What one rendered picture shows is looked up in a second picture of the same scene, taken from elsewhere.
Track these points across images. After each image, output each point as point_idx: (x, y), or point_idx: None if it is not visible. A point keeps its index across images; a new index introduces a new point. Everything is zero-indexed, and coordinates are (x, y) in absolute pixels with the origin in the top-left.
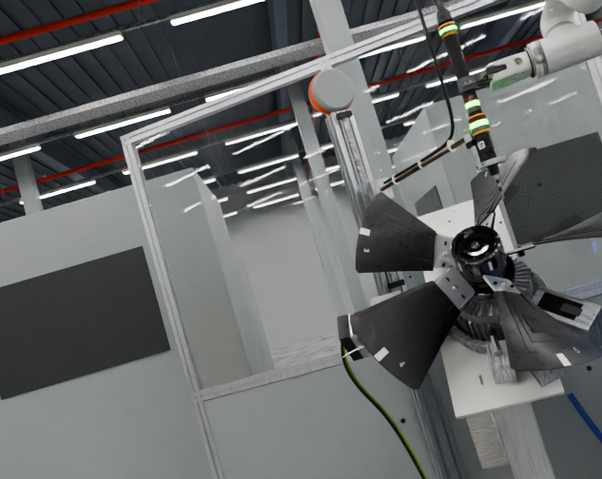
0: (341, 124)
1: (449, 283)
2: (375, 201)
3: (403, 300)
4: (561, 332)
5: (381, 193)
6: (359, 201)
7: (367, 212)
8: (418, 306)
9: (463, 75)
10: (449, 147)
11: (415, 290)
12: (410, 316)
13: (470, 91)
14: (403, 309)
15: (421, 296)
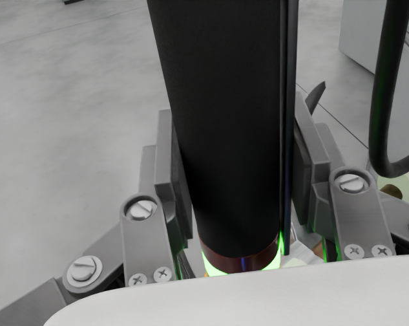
0: None
1: None
2: (314, 91)
3: (180, 253)
4: None
5: (322, 90)
6: None
7: (310, 92)
8: (185, 275)
9: (174, 123)
10: (378, 184)
11: (186, 263)
12: (180, 269)
13: (196, 218)
14: (179, 257)
15: (188, 275)
